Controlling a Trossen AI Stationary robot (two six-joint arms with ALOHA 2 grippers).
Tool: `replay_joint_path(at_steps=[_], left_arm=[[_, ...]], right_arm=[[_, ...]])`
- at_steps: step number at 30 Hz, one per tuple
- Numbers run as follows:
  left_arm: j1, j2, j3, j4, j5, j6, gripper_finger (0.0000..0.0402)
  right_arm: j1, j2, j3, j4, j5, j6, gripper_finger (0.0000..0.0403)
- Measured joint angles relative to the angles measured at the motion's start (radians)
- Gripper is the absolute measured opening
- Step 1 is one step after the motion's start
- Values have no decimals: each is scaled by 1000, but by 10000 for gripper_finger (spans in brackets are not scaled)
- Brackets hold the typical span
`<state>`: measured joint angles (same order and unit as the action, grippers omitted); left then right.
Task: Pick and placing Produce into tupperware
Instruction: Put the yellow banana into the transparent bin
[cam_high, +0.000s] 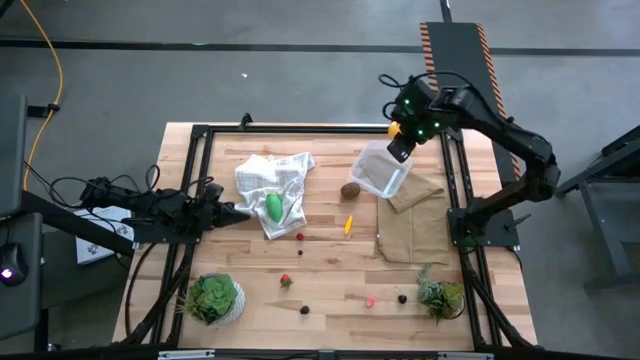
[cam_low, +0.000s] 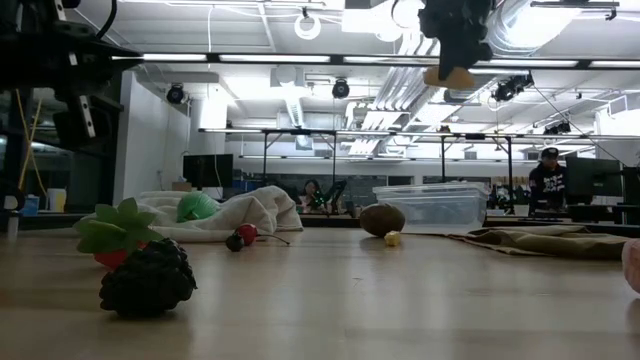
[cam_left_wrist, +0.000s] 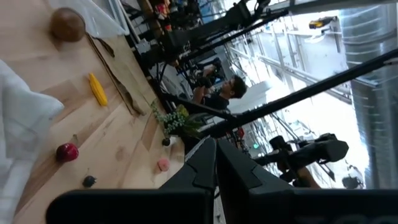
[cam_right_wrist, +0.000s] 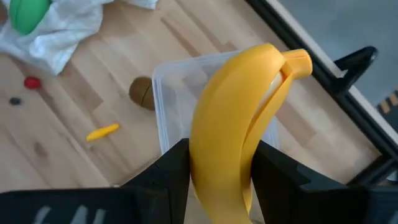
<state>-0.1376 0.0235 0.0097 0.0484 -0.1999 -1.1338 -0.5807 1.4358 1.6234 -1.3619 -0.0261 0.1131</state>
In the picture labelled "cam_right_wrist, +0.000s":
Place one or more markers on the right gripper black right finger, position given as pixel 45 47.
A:
pixel 311 205

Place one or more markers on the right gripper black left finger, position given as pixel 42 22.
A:
pixel 93 205

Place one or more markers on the small yellow toy piece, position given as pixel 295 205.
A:
pixel 102 132

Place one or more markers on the yellow toy banana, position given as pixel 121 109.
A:
pixel 224 124

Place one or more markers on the brown toy kiwi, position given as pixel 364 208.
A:
pixel 140 91

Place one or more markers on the red toy cherry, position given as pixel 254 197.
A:
pixel 32 83

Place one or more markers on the green toy fruit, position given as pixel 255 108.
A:
pixel 26 14

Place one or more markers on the clear plastic tupperware container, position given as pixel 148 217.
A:
pixel 177 102

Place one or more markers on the small dark toy blueberry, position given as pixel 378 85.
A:
pixel 15 101

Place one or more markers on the white checkered cloth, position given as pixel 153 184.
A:
pixel 62 37

